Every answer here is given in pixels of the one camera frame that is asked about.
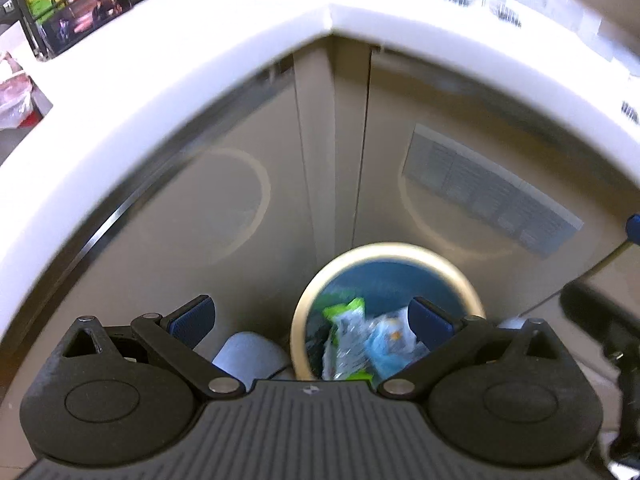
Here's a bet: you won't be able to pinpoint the blue-handled stick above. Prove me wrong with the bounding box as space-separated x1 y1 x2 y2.
530 214 640 311

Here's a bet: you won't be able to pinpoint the pink plastic bag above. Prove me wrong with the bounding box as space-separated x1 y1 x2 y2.
0 50 53 131

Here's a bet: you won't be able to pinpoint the phone with lit screen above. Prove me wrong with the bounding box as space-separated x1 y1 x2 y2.
37 0 133 58

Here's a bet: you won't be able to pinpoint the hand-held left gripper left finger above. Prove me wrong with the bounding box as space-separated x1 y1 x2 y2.
59 294 242 395

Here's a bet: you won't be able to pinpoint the green snack packet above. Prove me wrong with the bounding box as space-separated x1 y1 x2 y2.
320 297 373 381

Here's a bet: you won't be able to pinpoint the black wire rack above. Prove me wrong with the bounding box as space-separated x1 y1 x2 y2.
7 0 223 58

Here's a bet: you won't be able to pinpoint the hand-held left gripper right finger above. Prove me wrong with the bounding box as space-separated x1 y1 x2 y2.
377 296 576 397

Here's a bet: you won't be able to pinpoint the blue paper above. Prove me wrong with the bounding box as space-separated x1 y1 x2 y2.
365 310 431 378

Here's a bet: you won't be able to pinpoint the gold-rimmed trash bin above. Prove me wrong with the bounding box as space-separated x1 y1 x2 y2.
290 241 487 381

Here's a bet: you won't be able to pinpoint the grey label sheet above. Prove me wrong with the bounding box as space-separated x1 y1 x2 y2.
402 122 585 261

